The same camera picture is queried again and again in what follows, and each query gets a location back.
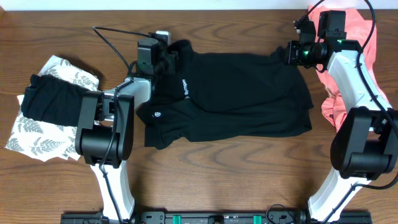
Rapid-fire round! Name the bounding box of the black polo shirt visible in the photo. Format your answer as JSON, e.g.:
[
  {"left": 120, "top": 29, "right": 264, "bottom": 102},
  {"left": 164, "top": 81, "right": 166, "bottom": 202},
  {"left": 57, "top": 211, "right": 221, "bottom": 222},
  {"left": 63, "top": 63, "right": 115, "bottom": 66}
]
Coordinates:
[{"left": 136, "top": 40, "right": 313, "bottom": 149}]

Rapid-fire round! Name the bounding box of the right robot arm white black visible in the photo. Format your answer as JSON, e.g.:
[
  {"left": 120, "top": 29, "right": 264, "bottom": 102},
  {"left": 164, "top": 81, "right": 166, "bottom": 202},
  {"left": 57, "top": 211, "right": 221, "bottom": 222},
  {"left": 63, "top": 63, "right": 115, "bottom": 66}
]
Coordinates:
[{"left": 285, "top": 11, "right": 397, "bottom": 223}]

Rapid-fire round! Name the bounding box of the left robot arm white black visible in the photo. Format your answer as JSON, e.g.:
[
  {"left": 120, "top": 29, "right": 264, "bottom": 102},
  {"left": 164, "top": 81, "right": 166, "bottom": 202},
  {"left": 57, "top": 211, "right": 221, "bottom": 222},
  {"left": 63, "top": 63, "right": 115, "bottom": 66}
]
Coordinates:
[{"left": 75, "top": 31, "right": 178, "bottom": 223}]

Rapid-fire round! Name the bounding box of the salmon pink shirt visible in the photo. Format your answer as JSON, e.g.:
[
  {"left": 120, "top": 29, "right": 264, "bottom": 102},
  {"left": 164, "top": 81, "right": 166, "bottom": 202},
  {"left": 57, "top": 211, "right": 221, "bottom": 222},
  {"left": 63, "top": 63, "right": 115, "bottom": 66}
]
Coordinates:
[{"left": 317, "top": 8, "right": 377, "bottom": 130}]

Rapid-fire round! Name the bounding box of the folded black garment on bag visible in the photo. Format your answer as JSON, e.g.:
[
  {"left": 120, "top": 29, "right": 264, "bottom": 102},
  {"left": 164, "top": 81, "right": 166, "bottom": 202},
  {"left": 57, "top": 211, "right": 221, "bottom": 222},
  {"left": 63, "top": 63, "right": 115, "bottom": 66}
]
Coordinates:
[{"left": 21, "top": 75, "right": 88, "bottom": 127}]

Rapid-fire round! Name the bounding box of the white fern print drawstring bag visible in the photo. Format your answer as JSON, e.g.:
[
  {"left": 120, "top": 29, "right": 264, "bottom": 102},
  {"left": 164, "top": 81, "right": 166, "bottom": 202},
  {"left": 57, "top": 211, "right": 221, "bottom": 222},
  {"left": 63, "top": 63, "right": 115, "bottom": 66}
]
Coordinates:
[{"left": 5, "top": 55, "right": 99, "bottom": 162}]

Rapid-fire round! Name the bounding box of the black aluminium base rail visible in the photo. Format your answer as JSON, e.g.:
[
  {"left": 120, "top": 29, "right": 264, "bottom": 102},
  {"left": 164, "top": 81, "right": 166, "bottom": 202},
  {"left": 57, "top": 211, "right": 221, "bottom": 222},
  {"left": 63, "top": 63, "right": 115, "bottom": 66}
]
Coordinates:
[{"left": 60, "top": 206, "right": 373, "bottom": 224}]

